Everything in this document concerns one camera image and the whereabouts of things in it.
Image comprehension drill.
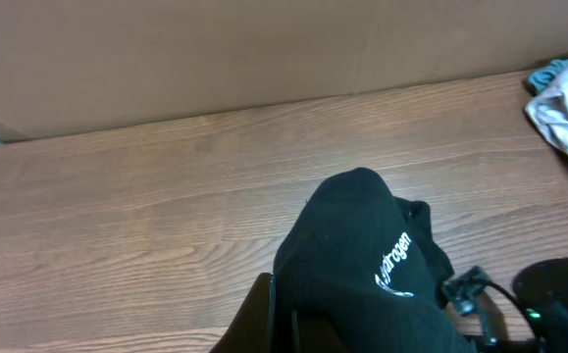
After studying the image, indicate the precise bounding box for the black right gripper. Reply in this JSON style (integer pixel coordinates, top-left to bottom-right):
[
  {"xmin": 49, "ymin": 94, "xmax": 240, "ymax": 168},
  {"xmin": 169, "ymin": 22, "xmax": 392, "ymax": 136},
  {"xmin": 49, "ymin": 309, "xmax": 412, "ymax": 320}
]
[{"xmin": 441, "ymin": 257, "xmax": 568, "ymax": 353}]

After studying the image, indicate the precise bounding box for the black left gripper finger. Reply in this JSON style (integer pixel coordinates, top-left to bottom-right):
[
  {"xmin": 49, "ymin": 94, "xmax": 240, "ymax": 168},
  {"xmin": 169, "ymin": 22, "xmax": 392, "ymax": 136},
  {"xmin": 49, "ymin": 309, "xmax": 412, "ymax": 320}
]
[{"xmin": 210, "ymin": 273, "xmax": 276, "ymax": 353}]

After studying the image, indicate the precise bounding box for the black t-shirt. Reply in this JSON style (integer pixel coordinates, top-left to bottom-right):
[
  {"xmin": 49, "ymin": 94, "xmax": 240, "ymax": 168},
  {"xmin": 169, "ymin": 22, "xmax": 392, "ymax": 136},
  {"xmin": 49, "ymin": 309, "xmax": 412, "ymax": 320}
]
[{"xmin": 273, "ymin": 168, "xmax": 476, "ymax": 353}]

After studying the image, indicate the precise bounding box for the teal garment in pile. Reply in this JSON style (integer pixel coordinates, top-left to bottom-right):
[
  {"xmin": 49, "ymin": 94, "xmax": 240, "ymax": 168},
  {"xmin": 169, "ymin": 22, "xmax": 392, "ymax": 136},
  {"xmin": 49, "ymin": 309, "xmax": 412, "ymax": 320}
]
[{"xmin": 526, "ymin": 59, "xmax": 568, "ymax": 96}]

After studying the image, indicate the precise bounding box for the brown cardboard backboard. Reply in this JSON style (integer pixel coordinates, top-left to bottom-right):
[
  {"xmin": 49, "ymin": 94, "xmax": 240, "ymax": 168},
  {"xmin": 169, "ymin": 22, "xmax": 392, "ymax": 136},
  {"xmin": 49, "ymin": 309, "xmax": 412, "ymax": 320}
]
[{"xmin": 0, "ymin": 0, "xmax": 568, "ymax": 141}]

